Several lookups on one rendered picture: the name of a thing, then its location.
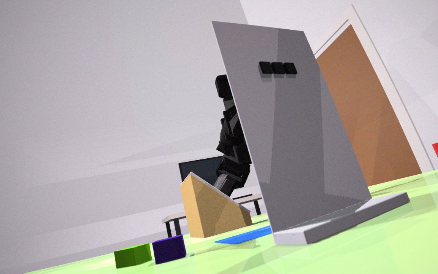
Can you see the grey panel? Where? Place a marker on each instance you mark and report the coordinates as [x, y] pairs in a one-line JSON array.
[[308, 175]]

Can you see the blue square marker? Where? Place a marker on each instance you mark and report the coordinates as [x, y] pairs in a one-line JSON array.
[[247, 236]]

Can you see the green block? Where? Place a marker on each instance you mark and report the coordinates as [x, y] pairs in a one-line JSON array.
[[132, 256]]

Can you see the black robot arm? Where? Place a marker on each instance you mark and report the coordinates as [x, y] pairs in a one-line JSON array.
[[225, 182]]

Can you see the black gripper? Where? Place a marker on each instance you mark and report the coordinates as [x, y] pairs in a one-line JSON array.
[[231, 126]]

